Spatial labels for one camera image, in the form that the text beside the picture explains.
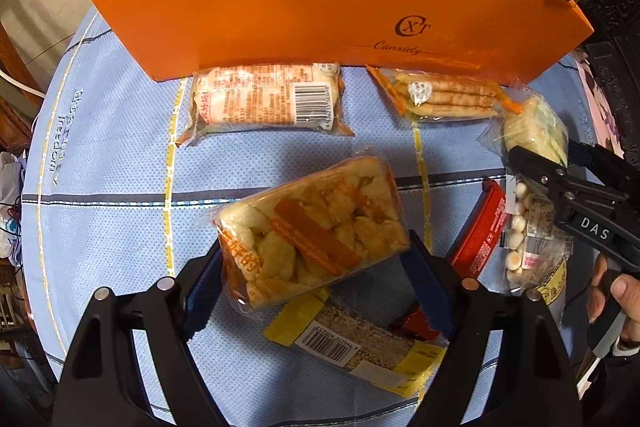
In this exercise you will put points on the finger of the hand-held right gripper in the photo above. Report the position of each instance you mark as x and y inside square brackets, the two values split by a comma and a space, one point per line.
[535, 172]
[595, 157]

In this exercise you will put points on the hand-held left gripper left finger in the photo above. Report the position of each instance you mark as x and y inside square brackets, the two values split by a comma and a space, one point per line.
[200, 297]

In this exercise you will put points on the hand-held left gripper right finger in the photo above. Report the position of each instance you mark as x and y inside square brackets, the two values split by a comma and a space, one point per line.
[430, 292]

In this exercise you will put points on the pale green cake packet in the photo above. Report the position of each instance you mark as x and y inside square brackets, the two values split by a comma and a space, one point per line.
[535, 127]

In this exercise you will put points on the golden bread snack packet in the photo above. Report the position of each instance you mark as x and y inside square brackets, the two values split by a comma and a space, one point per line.
[310, 232]

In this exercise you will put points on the person's right forearm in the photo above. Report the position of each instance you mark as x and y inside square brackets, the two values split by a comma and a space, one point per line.
[627, 349]

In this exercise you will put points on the person's right hand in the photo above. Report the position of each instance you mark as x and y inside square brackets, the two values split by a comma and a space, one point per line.
[627, 302]

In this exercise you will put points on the small red snack packet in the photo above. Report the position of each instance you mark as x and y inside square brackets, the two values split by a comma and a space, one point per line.
[415, 322]

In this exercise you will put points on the clear egg ball biscuit packet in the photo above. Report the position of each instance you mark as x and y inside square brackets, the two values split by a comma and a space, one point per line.
[520, 227]

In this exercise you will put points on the long red snack packet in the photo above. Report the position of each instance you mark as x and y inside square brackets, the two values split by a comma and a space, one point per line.
[480, 227]

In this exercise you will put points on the yellow-edged cereal bar packet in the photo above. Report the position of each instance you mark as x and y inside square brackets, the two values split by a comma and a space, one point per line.
[350, 337]

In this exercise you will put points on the stick biscuit packet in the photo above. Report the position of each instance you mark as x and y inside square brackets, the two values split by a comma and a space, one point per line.
[450, 97]

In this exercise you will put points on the dark carved wooden chair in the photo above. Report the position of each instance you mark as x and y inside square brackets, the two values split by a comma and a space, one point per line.
[615, 32]

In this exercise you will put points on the blue checked tablecloth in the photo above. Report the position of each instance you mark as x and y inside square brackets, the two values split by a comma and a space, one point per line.
[115, 187]

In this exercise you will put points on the beige orange-print snack packet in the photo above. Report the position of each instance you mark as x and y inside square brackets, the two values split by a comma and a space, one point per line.
[265, 99]

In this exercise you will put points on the white plastic bag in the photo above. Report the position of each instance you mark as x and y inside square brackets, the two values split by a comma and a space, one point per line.
[7, 187]

